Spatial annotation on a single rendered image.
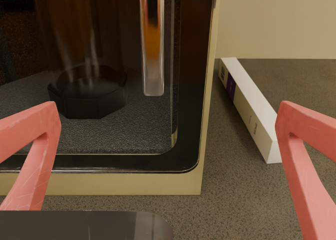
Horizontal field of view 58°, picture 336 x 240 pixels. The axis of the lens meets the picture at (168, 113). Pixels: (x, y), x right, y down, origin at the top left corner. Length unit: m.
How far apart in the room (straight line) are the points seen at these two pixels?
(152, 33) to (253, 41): 0.57
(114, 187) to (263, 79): 0.40
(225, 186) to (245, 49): 0.43
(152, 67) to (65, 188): 0.23
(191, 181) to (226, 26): 0.45
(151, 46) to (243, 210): 0.24
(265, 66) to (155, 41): 0.53
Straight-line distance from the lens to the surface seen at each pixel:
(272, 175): 0.43
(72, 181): 0.38
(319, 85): 0.67
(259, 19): 0.74
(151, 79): 0.21
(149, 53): 0.20
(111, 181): 0.37
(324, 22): 0.80
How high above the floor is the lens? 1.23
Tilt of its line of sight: 35 degrees down
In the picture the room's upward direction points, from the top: 1 degrees clockwise
